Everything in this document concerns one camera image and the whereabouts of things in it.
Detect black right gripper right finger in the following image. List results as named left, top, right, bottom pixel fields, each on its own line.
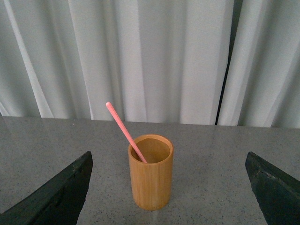
left=245, top=152, right=300, bottom=225

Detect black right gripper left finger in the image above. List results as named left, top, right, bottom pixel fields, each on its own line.
left=0, top=151, right=93, bottom=225

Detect bamboo chopstick holder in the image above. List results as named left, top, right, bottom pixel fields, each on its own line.
left=128, top=134, right=174, bottom=211

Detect white curtain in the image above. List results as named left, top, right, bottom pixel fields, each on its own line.
left=0, top=0, right=300, bottom=128

